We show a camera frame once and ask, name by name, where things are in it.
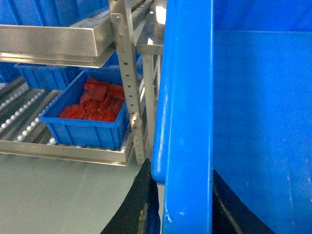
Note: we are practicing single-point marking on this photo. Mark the blue bin on upper shelf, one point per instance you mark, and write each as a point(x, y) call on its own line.
point(59, 13)

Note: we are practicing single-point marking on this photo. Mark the large blue plastic crate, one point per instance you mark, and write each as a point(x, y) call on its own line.
point(236, 97)

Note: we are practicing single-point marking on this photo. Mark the small blue bin behind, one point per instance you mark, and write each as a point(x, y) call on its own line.
point(48, 77)

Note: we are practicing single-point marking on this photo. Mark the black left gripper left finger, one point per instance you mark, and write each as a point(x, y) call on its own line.
point(139, 212)

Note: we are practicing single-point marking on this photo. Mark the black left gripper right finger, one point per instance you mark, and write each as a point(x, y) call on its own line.
point(230, 214)

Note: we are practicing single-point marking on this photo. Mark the blue bin with red parts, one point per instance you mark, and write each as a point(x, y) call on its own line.
point(86, 133)

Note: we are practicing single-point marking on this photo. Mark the steel roller shelf rack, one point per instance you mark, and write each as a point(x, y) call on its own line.
point(103, 42)

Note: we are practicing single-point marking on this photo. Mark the red plastic parts pile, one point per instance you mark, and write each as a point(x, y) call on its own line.
point(100, 101)

